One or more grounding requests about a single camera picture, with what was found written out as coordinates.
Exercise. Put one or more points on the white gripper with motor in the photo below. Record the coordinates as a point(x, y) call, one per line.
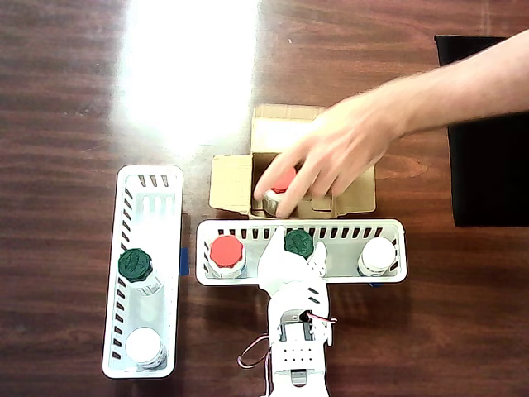
point(278, 265)

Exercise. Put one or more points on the green cap white bottle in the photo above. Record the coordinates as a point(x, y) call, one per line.
point(134, 264)
point(298, 243)

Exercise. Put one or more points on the red cap white bottle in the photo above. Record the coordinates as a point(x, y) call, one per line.
point(226, 252)
point(283, 182)

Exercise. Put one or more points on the small cardboard box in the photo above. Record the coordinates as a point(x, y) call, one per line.
point(231, 182)

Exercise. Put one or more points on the bare person forearm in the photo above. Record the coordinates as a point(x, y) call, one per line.
point(467, 91)

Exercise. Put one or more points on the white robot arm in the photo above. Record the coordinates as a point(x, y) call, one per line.
point(297, 364)

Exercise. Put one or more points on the white basket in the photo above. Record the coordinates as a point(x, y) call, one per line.
point(142, 306)
point(347, 278)

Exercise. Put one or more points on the bare person hand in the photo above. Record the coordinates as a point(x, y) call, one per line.
point(351, 132)

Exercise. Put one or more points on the blue tape piece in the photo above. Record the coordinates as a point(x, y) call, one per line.
point(184, 261)
point(375, 284)

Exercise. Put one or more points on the black cloth mat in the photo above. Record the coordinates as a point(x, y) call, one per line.
point(487, 182)

